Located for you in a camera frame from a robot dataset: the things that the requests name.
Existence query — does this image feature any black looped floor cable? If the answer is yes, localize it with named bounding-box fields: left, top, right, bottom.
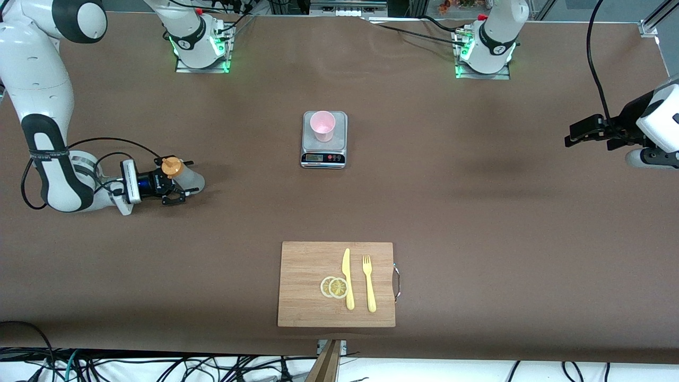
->
left=0, top=320, right=58, bottom=382

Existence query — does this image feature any yellow plastic fork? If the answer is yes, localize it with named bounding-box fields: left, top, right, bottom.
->
left=362, top=255, right=377, bottom=313

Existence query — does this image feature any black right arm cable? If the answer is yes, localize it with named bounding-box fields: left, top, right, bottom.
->
left=20, top=137, right=162, bottom=211

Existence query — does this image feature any aluminium frame profile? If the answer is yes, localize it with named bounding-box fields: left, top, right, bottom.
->
left=639, top=0, right=679, bottom=38

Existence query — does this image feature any black cable on table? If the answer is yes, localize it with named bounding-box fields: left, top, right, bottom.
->
left=366, top=15, right=468, bottom=49

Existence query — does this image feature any pink plastic cup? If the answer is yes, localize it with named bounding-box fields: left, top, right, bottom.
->
left=310, top=110, right=336, bottom=143

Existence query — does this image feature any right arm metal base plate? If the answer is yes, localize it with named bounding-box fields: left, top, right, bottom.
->
left=175, top=24, right=233, bottom=74

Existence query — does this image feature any teal floor cable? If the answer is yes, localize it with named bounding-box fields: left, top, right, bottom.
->
left=59, top=350, right=81, bottom=382

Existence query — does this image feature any clear sauce bottle orange cap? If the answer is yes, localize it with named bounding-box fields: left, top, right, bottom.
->
left=162, top=157, right=206, bottom=196

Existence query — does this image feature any silver digital kitchen scale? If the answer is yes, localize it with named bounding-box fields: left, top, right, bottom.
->
left=301, top=110, right=349, bottom=169

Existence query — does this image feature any yellow plastic knife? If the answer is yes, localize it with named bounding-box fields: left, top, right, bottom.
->
left=342, top=248, right=355, bottom=311

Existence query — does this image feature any wooden post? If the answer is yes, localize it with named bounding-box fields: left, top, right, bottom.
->
left=305, top=340, right=343, bottom=382

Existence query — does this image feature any wooden cutting board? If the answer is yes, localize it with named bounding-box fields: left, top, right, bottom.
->
left=277, top=241, right=396, bottom=328

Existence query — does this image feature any grey metal rack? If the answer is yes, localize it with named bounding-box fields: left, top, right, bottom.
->
left=310, top=0, right=389, bottom=20

